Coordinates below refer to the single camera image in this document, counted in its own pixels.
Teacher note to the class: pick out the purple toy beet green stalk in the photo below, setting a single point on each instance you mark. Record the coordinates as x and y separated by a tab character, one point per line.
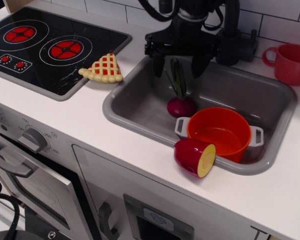
181	105

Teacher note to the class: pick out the grey oven knob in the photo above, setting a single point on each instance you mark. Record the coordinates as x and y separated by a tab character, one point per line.
32	140

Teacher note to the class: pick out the grey cabinet door handle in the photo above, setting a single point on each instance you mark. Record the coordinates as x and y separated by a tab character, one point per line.
104	213

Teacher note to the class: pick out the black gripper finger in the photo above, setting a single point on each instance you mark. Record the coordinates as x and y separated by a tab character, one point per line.
158	62
199	64

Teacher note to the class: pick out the red plastic mug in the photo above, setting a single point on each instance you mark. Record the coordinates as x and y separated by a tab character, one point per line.
285	60

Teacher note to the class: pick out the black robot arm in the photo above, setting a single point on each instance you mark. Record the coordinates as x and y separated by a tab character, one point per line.
194	11

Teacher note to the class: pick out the halved purple toy fruit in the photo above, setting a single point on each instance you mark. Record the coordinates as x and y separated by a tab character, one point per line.
195	156

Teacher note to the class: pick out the toy oven door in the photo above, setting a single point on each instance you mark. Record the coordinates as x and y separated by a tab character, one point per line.
52	196

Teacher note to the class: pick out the grey plastic sink basin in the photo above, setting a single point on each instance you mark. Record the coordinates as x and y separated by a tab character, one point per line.
139	103

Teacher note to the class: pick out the black toy stovetop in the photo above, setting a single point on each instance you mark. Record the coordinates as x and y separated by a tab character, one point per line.
44	52

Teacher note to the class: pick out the orange toy pot grey handles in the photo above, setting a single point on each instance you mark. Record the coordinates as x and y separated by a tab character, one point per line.
228	130

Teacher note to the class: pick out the toy lattice pie slice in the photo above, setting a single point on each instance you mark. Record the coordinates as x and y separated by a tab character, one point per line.
105	70

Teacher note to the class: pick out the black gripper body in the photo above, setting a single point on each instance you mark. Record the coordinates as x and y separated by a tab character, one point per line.
181	39

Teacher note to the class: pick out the black toy faucet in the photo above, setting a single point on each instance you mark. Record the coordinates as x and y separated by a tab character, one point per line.
232	47

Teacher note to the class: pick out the white cabinet door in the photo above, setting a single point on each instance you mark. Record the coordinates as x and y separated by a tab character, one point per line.
144	209

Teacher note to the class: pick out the grey oven door handle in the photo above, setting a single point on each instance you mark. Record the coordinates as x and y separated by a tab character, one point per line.
14	163

